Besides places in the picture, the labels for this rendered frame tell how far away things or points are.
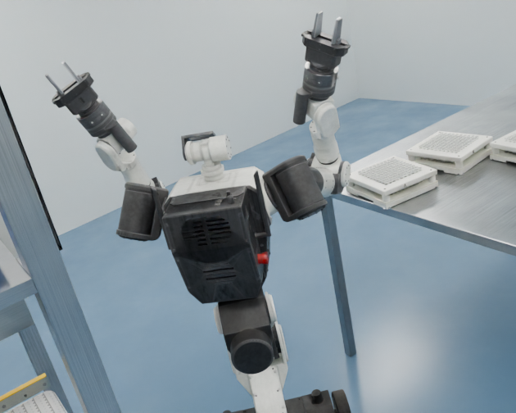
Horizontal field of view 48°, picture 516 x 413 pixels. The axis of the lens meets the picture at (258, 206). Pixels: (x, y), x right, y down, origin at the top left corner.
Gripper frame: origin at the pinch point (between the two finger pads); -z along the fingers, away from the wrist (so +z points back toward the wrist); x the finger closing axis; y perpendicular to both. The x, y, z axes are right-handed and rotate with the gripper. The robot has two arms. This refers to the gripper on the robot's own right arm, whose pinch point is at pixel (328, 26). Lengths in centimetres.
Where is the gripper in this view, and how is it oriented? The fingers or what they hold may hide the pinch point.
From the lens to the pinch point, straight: 148.7
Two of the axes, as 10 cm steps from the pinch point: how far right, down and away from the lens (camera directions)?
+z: -0.6, 7.3, 6.8
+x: -8.3, -4.2, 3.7
